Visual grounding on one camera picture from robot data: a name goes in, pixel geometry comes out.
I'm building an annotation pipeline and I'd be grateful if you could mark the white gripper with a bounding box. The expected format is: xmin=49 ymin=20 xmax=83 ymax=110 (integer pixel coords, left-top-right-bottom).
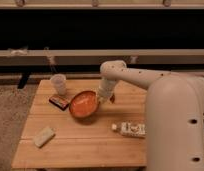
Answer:
xmin=97 ymin=78 xmax=116 ymax=104

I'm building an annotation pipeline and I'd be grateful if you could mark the pale green sponge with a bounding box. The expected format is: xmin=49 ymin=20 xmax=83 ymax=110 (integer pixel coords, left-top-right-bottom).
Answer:
xmin=33 ymin=127 xmax=55 ymax=148

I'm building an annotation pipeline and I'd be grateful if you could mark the dark snack bar packet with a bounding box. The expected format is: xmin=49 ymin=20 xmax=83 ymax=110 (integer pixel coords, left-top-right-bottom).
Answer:
xmin=49 ymin=94 xmax=69 ymax=110

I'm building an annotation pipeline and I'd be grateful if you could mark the wooden table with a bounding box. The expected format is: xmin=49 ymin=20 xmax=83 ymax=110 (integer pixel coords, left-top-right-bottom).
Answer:
xmin=12 ymin=80 xmax=146 ymax=169

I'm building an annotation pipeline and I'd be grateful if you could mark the orange ceramic bowl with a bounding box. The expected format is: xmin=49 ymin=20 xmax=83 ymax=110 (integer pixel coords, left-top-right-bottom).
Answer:
xmin=69 ymin=91 xmax=99 ymax=119

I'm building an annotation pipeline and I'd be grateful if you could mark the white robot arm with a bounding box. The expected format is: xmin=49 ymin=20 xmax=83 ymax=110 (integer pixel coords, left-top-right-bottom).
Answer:
xmin=98 ymin=60 xmax=204 ymax=171

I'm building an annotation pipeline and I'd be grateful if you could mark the plastic bottle with white cap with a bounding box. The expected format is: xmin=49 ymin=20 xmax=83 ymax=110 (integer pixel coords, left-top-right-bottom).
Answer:
xmin=111 ymin=122 xmax=146 ymax=138

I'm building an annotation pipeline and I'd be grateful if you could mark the dark red oblong object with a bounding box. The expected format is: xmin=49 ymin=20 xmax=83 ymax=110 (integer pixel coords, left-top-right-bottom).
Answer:
xmin=110 ymin=94 xmax=115 ymax=103

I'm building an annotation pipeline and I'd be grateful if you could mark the grey horizontal rail bench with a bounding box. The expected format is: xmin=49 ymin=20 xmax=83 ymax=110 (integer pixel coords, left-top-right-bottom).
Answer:
xmin=0 ymin=49 xmax=204 ymax=66

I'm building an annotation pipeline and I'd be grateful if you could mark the clear plastic cup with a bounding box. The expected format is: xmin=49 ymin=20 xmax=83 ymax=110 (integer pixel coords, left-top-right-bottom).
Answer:
xmin=50 ymin=74 xmax=66 ymax=95

